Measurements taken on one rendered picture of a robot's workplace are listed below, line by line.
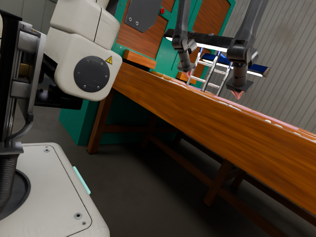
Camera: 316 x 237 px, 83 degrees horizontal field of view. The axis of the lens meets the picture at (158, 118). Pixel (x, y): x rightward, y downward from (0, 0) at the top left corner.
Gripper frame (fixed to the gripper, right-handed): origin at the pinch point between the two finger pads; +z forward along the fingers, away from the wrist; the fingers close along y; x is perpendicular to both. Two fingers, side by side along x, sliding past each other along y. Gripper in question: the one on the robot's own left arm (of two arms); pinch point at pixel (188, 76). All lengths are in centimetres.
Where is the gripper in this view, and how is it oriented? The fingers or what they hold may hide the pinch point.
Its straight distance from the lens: 123.4
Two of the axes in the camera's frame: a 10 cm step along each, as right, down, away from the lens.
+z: 3.2, 6.0, 7.4
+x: -6.8, 6.8, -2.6
